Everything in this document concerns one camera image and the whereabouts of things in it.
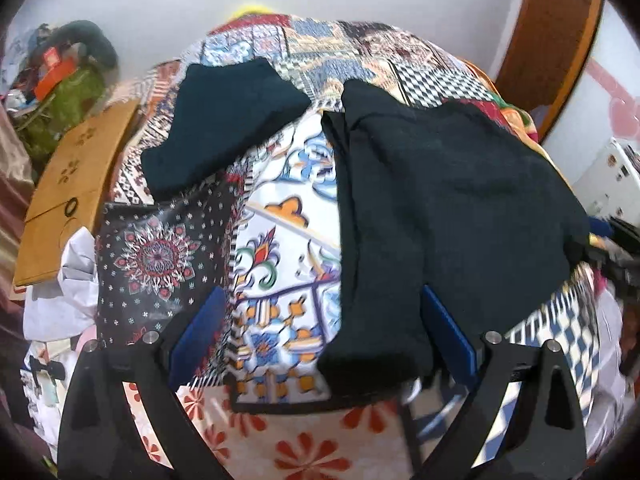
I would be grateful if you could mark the striped red beige curtain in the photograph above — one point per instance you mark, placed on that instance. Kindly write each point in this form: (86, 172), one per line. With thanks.
(10, 170)

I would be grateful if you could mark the white printed bag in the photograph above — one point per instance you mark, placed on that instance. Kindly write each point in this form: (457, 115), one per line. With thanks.
(45, 385)

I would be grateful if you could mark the folded dark pants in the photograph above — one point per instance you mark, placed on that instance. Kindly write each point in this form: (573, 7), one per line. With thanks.
(220, 125)

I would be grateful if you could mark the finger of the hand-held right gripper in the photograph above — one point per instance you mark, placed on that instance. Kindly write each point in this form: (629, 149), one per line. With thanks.
(615, 267)
(600, 226)

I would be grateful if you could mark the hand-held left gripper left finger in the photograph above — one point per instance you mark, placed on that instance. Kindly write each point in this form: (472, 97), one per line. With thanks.
(200, 340)

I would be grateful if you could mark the orange box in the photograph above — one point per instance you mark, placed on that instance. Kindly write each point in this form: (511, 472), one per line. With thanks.
(55, 77)

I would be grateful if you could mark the pile of clothes and bags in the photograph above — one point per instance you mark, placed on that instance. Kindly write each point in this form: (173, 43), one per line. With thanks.
(75, 95)

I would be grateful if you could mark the orange green fleece blanket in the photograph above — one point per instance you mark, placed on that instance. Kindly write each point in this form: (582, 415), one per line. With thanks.
(520, 115)

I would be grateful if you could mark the white crumpled cloth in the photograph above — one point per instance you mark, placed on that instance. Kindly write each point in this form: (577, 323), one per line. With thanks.
(60, 280)

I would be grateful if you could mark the small red box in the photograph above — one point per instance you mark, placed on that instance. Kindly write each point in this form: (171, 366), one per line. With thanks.
(51, 56)

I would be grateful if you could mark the black pants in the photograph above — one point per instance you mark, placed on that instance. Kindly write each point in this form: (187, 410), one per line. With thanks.
(440, 200)

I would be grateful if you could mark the wooden door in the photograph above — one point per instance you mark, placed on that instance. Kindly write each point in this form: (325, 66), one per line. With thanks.
(550, 45)

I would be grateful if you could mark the white door with pink print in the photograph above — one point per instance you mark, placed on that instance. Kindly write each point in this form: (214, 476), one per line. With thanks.
(615, 95)

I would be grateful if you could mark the white box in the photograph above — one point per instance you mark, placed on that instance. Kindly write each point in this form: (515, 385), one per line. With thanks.
(605, 180)

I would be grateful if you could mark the patchwork printed blanket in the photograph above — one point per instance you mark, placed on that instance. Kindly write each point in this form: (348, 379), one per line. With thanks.
(280, 185)

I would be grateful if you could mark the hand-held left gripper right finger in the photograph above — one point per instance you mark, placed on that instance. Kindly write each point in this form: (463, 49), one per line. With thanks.
(452, 340)

